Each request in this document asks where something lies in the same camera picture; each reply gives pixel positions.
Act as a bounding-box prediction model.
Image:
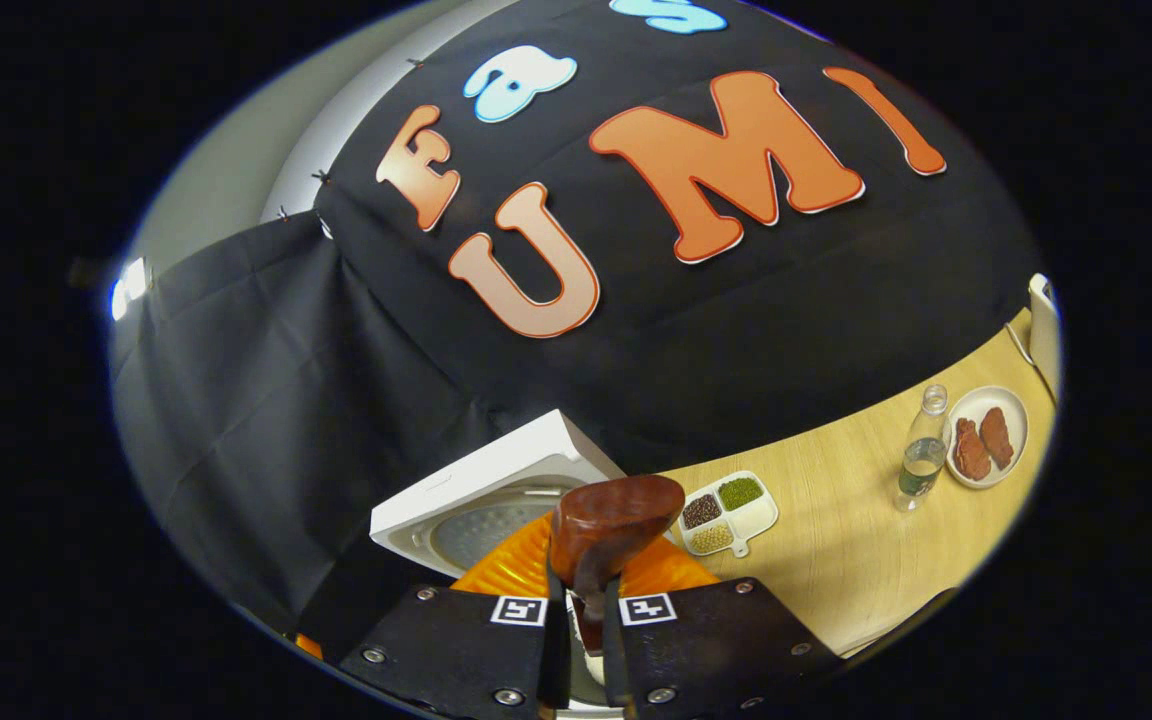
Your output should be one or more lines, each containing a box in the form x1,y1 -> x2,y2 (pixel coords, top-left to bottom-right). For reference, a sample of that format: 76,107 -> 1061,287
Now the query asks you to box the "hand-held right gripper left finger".
339,510 -> 570,717

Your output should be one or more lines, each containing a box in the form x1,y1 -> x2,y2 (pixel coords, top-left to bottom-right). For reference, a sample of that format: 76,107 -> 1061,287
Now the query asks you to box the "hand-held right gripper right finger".
601,543 -> 844,718

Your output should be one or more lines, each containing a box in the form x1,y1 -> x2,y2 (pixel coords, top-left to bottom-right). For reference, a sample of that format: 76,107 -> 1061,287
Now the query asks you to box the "dark brown wooden spoon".
548,474 -> 687,656

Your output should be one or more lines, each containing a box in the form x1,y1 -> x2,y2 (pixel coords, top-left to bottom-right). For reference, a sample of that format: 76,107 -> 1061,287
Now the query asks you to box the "white rice cooker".
369,409 -> 629,713

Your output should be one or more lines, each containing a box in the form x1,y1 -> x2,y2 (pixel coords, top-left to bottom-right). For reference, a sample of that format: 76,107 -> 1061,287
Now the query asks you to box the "white divided dish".
678,470 -> 780,559

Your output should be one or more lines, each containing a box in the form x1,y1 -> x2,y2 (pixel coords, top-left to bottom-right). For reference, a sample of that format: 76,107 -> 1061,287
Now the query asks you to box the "clear plastic water bottle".
895,384 -> 950,514

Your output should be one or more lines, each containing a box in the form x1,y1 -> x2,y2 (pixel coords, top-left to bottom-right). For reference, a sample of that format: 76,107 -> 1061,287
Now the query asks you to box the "ceiling light panel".
111,257 -> 150,322

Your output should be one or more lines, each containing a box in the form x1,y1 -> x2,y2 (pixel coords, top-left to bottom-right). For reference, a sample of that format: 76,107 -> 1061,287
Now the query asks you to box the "row of backdrop clips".
274,55 -> 422,221

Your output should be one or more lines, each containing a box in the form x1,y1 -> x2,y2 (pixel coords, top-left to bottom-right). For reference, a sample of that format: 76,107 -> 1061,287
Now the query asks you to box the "white round plate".
945,386 -> 1030,490

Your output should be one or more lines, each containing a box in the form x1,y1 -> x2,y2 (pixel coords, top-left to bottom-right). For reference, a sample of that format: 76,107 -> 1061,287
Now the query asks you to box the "white toaster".
1027,272 -> 1063,377

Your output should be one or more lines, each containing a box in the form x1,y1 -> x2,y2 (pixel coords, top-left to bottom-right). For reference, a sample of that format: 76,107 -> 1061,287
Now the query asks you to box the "white toaster cable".
1005,322 -> 1058,403

